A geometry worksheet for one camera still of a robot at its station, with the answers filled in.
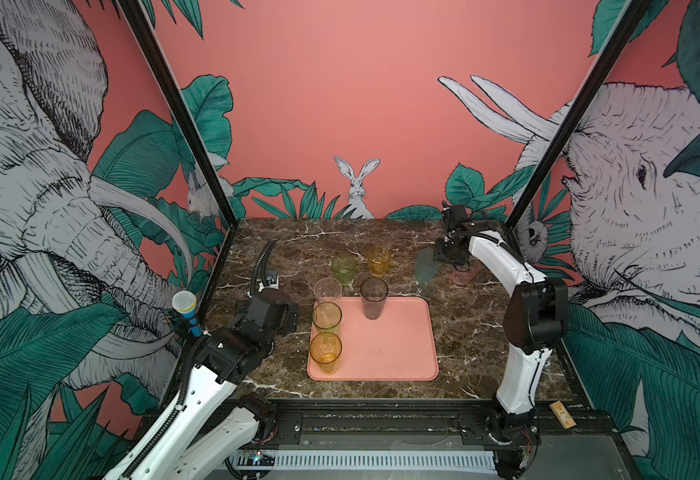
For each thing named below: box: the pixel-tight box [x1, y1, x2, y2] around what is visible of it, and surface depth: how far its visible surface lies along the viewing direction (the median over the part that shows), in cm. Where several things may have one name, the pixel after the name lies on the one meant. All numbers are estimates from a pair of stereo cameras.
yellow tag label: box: [549, 400, 577, 430], surface depth 78 cm
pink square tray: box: [308, 296, 439, 381], surface depth 91 cm
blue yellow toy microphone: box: [172, 290, 202, 338], surface depth 72 cm
